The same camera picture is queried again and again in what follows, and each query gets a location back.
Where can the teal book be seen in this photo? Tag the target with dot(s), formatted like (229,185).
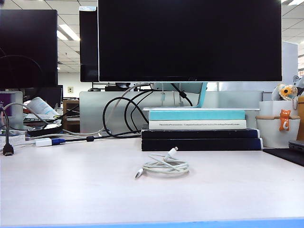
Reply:
(197,115)

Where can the white book with printed spine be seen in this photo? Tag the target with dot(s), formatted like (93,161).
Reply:
(197,127)

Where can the thin black book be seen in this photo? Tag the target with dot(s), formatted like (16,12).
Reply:
(199,133)

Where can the silver and teal monitor stand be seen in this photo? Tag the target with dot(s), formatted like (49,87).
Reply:
(202,95)

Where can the thick black book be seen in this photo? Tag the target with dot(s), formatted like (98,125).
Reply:
(199,144)

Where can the brown wooden cabinet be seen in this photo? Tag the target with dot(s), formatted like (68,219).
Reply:
(71,105)

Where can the large black computer monitor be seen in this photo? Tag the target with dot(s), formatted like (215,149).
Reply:
(190,40)

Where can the black monitor with taped edge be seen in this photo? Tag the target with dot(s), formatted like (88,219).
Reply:
(89,42)

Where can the small dark background monitor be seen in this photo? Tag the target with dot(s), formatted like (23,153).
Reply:
(51,95)

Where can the flat black gadget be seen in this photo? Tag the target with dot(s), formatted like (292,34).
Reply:
(45,131)

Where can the white bottle with blue print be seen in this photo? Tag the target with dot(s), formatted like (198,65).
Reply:
(41,104)

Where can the white video adapter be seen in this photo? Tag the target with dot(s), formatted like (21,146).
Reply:
(43,142)

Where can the white mug with wooden lid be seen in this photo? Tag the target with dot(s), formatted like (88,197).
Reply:
(268,133)

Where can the orange cat figurine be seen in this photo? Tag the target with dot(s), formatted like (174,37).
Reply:
(284,123)

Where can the straw hat sunflower ornament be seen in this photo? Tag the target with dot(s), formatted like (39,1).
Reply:
(285,91)

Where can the silver display with purple screen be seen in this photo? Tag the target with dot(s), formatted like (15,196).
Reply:
(15,104)

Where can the black desk mat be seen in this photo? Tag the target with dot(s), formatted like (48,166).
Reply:
(285,154)

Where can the white box with blue print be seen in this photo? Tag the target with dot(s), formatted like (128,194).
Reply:
(15,140)

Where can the black monitor with thin bezel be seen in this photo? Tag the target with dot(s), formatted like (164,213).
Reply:
(28,42)

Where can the white partition panel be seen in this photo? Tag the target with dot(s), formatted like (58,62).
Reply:
(289,61)

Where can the silver laptop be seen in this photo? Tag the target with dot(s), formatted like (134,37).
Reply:
(298,145)

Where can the grey toy figure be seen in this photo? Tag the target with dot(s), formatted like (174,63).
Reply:
(299,82)

